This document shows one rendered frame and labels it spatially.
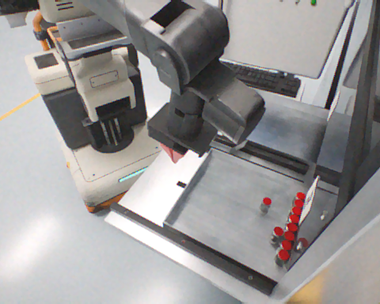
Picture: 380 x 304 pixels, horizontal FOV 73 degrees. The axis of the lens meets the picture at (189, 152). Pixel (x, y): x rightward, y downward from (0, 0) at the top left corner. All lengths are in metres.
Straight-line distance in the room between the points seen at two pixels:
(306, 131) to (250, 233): 0.41
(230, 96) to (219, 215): 0.40
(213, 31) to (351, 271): 0.27
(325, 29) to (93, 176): 1.32
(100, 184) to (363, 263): 1.37
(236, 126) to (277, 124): 0.60
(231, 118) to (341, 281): 0.21
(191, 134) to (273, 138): 0.49
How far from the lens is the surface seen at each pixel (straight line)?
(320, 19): 1.23
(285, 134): 0.87
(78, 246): 1.68
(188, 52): 0.27
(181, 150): 0.41
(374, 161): 0.31
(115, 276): 1.56
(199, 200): 0.66
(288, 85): 1.21
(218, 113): 0.31
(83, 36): 1.08
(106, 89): 1.21
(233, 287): 0.59
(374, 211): 0.24
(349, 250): 0.28
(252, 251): 0.62
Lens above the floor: 1.45
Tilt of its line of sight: 48 degrees down
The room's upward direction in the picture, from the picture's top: straight up
